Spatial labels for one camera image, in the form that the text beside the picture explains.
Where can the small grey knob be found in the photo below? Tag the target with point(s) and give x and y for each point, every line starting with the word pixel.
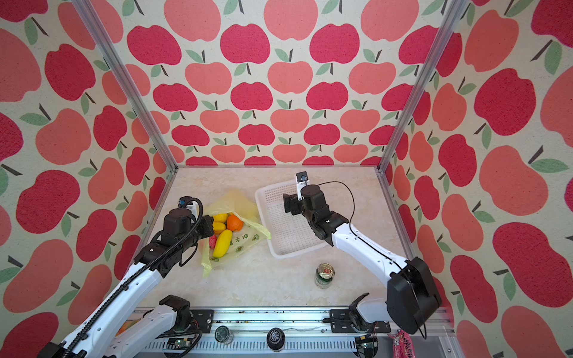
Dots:
pixel 224 335

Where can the yellow elongated toy fruit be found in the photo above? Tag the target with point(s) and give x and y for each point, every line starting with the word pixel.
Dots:
pixel 223 244

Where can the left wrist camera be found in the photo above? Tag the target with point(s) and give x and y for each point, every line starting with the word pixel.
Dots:
pixel 187 202

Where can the right aluminium corner post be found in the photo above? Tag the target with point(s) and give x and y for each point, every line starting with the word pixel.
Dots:
pixel 429 68

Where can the pink snack packet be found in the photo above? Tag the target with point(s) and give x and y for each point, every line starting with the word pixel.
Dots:
pixel 402 345

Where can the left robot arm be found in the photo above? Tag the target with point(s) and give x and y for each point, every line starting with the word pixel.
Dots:
pixel 96 336

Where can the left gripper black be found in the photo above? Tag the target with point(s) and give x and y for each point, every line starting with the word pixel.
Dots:
pixel 207 223

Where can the orange snack packet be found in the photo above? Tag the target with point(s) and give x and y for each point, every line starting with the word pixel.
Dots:
pixel 126 325

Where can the aluminium corner post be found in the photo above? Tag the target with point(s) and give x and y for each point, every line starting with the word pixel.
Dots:
pixel 97 31
pixel 429 68

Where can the orange toy fruit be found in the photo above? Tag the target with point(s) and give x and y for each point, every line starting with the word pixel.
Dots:
pixel 234 224

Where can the black round knob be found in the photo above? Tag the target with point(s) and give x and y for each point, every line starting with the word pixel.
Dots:
pixel 276 339

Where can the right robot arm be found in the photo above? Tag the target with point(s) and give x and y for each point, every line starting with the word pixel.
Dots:
pixel 412 296

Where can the yellow plastic bag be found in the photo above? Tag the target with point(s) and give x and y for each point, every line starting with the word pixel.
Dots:
pixel 234 202

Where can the small yellow toy fruit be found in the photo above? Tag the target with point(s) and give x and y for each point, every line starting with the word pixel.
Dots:
pixel 222 217

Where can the pink toy fruit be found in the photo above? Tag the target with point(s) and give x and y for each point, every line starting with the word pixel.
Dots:
pixel 212 242

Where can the green drink can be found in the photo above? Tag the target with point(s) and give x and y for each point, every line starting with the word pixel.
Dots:
pixel 324 275

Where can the left aluminium corner post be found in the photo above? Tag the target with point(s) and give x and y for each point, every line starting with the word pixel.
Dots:
pixel 97 31

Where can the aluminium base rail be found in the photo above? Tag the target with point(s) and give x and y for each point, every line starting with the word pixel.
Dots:
pixel 300 332

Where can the white plastic basket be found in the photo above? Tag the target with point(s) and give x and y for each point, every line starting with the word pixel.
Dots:
pixel 291 236

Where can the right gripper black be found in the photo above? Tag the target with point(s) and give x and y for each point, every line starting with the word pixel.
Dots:
pixel 291 201

